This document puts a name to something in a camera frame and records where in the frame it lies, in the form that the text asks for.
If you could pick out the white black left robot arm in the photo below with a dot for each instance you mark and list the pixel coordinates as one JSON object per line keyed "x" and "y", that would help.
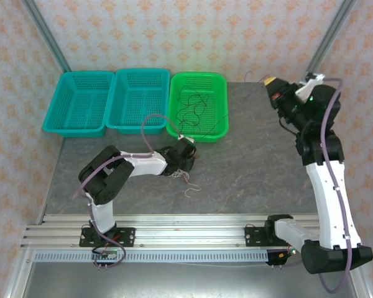
{"x": 143, "y": 163}

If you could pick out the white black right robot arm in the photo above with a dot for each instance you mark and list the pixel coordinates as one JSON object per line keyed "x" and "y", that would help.
{"x": 329, "y": 201}

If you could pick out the green plastic basket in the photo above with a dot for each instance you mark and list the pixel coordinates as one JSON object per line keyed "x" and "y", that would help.
{"x": 199, "y": 130}

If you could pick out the teal plastic basket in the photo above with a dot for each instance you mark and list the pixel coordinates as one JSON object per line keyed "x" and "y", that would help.
{"x": 136, "y": 102}
{"x": 77, "y": 105}

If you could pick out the aluminium mounting rail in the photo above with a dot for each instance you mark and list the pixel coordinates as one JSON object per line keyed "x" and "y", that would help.
{"x": 186, "y": 229}

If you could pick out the aluminium frame post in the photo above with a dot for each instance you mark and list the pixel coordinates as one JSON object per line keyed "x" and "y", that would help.
{"x": 46, "y": 34}
{"x": 329, "y": 34}

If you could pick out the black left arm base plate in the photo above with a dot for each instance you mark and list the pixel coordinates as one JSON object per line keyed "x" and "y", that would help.
{"x": 126, "y": 237}

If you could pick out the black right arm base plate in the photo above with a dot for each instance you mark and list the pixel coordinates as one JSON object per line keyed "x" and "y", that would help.
{"x": 255, "y": 236}

